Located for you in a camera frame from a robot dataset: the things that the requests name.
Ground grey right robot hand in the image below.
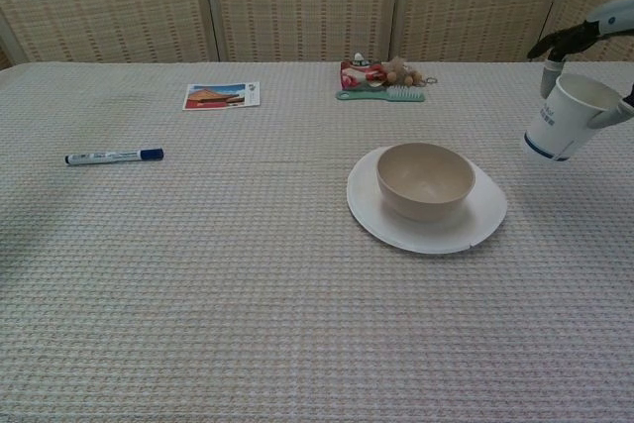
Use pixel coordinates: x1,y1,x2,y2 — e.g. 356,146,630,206
526,0,634,130

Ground white paper cup blue print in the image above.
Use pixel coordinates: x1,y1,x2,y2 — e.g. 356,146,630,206
523,72,623,164

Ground small beige bowl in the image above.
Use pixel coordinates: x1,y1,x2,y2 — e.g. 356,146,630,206
374,142,477,223

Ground white paper plate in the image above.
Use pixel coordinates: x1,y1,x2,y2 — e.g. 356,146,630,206
345,144,509,256

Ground green plastic brush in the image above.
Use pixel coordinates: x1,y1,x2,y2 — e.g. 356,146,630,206
335,85,427,103

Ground red snack packet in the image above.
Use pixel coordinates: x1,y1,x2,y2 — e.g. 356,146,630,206
339,59,387,90

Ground red palace postcard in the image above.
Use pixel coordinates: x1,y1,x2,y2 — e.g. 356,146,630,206
181,81,263,111

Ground beige waffle tablecloth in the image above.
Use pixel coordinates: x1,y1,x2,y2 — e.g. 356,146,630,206
0,60,634,423

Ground blue whiteboard marker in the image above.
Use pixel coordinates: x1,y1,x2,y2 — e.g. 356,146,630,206
62,147,165,166

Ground wooden bead fluffy keychain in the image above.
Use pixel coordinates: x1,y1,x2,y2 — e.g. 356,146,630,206
383,56,441,88

